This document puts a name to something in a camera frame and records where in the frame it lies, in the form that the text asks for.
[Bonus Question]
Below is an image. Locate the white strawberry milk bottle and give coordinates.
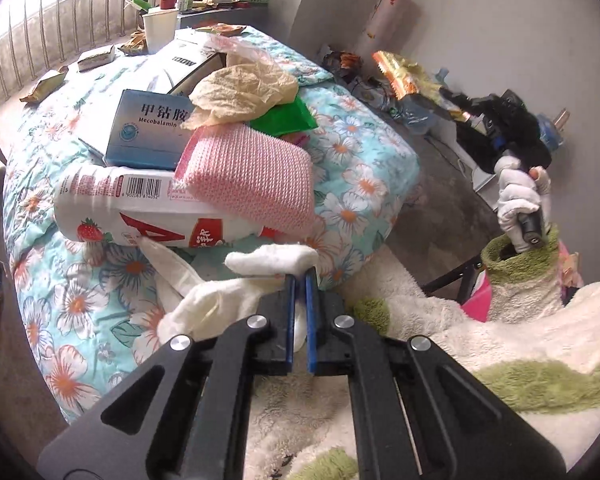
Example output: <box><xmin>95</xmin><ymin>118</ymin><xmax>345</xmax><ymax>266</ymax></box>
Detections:
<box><xmin>54</xmin><ymin>165</ymin><xmax>281</xmax><ymax>250</ymax></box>

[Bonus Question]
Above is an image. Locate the person's right hand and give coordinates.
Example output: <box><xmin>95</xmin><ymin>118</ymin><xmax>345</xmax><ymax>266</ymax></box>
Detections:
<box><xmin>496</xmin><ymin>156</ymin><xmax>552</xmax><ymax>235</ymax></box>

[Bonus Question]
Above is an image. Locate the clear pink plastic bag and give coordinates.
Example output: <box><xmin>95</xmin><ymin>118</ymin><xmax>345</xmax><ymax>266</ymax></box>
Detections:
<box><xmin>207</xmin><ymin>35</ymin><xmax>268</xmax><ymax>68</ymax></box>

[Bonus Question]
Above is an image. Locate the floral quilt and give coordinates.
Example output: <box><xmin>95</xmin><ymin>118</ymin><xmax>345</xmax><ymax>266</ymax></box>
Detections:
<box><xmin>2</xmin><ymin>25</ymin><xmax>421</xmax><ymax>423</ymax></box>

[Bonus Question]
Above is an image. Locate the gold snack wrapper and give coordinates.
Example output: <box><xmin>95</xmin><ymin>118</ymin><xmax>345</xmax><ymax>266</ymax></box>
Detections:
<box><xmin>119</xmin><ymin>31</ymin><xmax>148</xmax><ymax>57</ymax></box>

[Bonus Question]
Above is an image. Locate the blue dispenser water bottle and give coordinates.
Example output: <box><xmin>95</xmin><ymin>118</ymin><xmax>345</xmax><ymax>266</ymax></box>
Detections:
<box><xmin>537</xmin><ymin>112</ymin><xmax>566</xmax><ymax>151</ymax></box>

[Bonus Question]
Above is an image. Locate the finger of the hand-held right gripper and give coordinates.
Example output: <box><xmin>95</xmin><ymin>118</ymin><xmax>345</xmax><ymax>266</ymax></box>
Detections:
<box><xmin>437</xmin><ymin>87</ymin><xmax>481</xmax><ymax>123</ymax></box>

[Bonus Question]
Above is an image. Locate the green plastic bag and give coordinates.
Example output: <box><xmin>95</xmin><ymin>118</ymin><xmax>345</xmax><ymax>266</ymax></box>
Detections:
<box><xmin>250</xmin><ymin>95</ymin><xmax>318</xmax><ymax>138</ymax></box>

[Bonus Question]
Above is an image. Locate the metal window railing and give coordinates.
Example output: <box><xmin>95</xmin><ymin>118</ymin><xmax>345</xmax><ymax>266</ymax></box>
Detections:
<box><xmin>0</xmin><ymin>0</ymin><xmax>136</xmax><ymax>111</ymax></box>

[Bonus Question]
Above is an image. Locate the shiny gold snack bag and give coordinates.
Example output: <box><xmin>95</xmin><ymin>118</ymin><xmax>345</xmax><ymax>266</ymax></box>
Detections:
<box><xmin>372</xmin><ymin>50</ymin><xmax>443</xmax><ymax>103</ymax></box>

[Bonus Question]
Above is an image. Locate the white tissue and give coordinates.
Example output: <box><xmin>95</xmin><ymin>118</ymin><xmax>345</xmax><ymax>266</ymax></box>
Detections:
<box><xmin>137</xmin><ymin>237</ymin><xmax>321</xmax><ymax>346</ymax></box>

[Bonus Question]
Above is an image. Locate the yellow green snack wrapper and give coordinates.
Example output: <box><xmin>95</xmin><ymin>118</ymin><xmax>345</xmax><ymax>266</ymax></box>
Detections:
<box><xmin>19</xmin><ymin>66</ymin><xmax>70</xmax><ymax>105</ymax></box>

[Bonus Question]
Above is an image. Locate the pink knitted sponge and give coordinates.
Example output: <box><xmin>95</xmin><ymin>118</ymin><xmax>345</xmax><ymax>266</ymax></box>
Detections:
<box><xmin>172</xmin><ymin>122</ymin><xmax>316</xmax><ymax>238</ymax></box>

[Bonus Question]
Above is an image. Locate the brown flat snack packet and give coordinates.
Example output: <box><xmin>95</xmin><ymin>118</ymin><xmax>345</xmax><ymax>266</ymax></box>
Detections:
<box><xmin>197</xmin><ymin>22</ymin><xmax>246</xmax><ymax>37</ymax></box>

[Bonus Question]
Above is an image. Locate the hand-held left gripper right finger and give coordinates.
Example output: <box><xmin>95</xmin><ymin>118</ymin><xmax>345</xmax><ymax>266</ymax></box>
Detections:
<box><xmin>304</xmin><ymin>266</ymin><xmax>566</xmax><ymax>480</ymax></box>

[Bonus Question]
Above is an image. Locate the rolled floral wallpaper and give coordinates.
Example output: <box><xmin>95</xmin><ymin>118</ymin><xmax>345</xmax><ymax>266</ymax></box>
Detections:
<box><xmin>361</xmin><ymin>0</ymin><xmax>423</xmax><ymax>58</ymax></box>

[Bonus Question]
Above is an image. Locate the white plastic cup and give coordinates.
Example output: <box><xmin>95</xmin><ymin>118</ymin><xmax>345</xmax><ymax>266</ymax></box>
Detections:
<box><xmin>142</xmin><ymin>7</ymin><xmax>178</xmax><ymax>56</ymax></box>

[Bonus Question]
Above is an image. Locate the brown plastic bag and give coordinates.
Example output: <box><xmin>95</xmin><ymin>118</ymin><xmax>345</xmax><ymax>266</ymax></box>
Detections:
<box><xmin>182</xmin><ymin>62</ymin><xmax>301</xmax><ymax>131</ymax></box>

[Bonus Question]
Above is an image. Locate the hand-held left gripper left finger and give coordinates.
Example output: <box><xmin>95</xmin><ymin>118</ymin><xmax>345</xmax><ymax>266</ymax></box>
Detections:
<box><xmin>37</xmin><ymin>274</ymin><xmax>298</xmax><ymax>480</ymax></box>

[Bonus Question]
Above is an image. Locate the blue medicine box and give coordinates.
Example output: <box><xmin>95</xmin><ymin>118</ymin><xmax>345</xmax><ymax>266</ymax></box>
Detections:
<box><xmin>104</xmin><ymin>89</ymin><xmax>198</xmax><ymax>171</ymax></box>

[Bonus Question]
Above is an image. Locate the grey cabinet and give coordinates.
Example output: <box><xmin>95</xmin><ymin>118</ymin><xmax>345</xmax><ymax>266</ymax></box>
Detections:
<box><xmin>176</xmin><ymin>2</ymin><xmax>266</xmax><ymax>31</ymax></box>

